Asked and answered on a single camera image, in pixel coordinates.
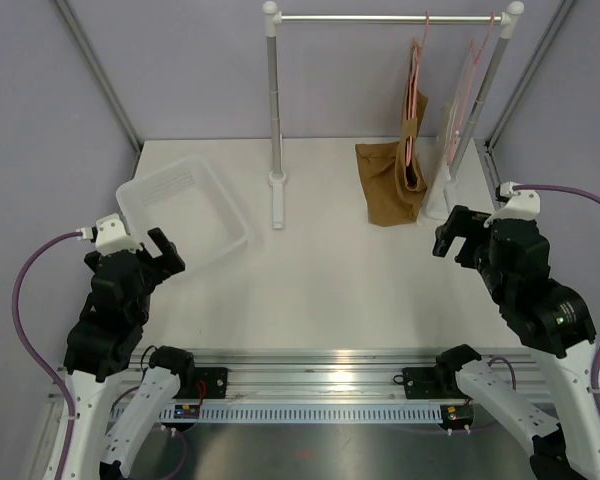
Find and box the brown tank top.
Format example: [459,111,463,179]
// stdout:
[355,42,430,228]

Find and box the pink wire hanger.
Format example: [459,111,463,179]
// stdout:
[447,14,495,167]
[405,13,430,167]

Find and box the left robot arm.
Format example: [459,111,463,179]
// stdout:
[48,220,196,479]

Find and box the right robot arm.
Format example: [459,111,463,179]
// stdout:
[433,205,600,479]

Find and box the white garment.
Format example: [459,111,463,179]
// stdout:
[417,42,481,227]

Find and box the white plastic basket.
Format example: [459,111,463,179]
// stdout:
[116,155,253,273]

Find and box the white clothes rack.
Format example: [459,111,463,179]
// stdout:
[261,0,525,231]

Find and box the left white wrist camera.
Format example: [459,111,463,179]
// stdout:
[76,213,143,256]

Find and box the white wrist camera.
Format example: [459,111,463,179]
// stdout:
[484,182,541,228]
[76,213,143,256]

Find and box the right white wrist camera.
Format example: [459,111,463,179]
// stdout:
[484,182,541,228]

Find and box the aluminium rail base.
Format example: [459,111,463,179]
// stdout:
[47,347,554,406]

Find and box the white slotted cable duct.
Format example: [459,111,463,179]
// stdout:
[109,403,444,425]

